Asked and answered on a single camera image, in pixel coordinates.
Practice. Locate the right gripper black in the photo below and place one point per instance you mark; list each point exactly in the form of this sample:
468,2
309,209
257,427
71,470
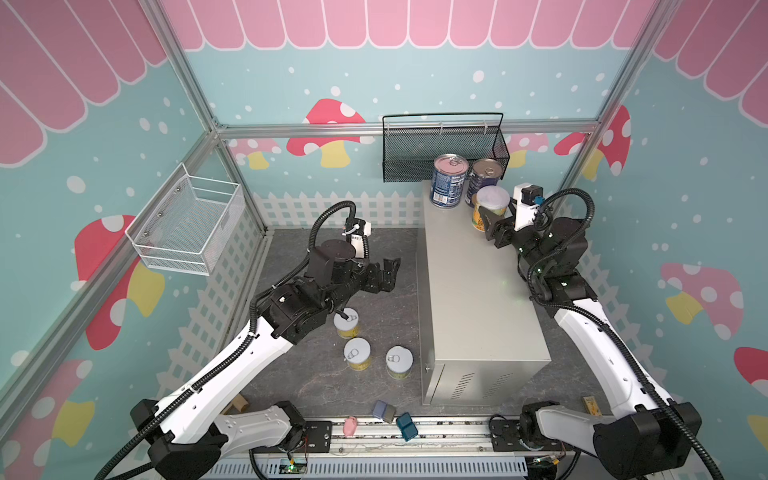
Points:
504,227

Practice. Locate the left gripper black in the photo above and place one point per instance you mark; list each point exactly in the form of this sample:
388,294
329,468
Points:
374,284

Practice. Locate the yellow can white lid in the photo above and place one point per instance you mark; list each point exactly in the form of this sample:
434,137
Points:
347,323
399,362
492,197
357,353

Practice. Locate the dark blue tall can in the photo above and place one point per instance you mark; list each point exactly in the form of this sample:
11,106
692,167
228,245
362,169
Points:
483,172

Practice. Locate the blue can pink lid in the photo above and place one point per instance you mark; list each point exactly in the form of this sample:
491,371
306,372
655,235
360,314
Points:
449,174

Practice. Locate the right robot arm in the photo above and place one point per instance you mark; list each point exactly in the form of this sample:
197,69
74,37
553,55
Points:
647,431

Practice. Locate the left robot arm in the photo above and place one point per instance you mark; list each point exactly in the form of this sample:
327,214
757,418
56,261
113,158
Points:
188,431

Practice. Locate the grey metal cabinet counter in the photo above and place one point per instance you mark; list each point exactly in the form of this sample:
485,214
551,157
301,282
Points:
480,337

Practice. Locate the grey purple toy block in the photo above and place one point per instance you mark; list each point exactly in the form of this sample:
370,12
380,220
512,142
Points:
384,411

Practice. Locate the teal toy block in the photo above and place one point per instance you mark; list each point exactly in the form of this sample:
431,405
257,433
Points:
407,427

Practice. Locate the pink toy block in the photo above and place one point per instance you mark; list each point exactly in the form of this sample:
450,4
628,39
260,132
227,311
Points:
350,426

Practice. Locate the wooden mallet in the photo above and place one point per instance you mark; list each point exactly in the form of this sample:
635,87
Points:
238,405

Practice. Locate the small wooden block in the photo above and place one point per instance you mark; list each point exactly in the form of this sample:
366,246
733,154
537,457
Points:
591,406

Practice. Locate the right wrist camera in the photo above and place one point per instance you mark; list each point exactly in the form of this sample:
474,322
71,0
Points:
526,198

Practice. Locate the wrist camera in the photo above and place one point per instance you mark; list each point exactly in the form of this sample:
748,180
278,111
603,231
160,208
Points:
357,234
526,198

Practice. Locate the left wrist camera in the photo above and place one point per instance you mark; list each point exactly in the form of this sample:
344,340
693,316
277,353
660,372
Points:
357,234

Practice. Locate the black wire mesh basket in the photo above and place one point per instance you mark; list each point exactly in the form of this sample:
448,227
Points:
411,142

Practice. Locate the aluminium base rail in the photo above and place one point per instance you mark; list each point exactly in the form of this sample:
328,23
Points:
472,447

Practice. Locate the white wire mesh basket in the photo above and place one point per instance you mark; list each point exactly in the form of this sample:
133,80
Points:
187,224

